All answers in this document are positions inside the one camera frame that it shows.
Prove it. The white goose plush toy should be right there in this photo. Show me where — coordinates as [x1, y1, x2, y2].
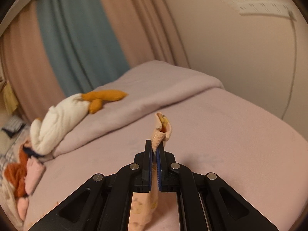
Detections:
[30, 90, 127, 156]

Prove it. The teal curtain panel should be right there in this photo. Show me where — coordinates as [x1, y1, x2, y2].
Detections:
[37, 0, 130, 96]

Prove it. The plaid grey pillow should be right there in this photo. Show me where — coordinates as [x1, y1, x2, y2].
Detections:
[2, 115, 26, 139]

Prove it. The dark navy garment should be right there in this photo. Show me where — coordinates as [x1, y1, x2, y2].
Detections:
[23, 146, 43, 159]

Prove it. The peach duck print baby garment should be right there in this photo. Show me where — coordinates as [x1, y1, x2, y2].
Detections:
[128, 112, 172, 231]

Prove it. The white power strip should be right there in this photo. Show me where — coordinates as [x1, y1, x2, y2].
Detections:
[237, 1, 292, 18]

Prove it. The rust orange fleece garment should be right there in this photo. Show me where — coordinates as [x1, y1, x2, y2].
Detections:
[4, 148, 29, 199]

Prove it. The salmon pink fleece garment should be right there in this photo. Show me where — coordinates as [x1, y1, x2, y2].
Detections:
[17, 196, 29, 221]

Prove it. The white power cable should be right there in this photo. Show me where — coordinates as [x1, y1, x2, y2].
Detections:
[281, 14, 297, 120]

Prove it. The folded mauve duvet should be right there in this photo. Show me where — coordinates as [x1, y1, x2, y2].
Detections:
[52, 60, 223, 157]

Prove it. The light pink folded garment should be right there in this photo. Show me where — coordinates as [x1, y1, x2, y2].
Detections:
[24, 157, 45, 196]

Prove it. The pink curtain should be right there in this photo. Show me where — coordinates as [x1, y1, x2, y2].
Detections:
[1, 0, 188, 122]

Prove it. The yellow hanging cloth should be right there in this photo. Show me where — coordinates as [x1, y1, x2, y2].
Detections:
[3, 82, 19, 114]

